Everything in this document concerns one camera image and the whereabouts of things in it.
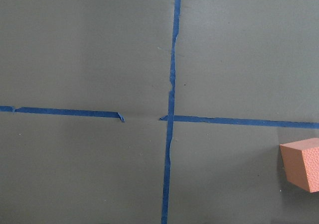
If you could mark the orange foam cube near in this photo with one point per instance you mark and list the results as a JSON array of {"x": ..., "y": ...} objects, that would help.
[{"x": 301, "y": 163}]

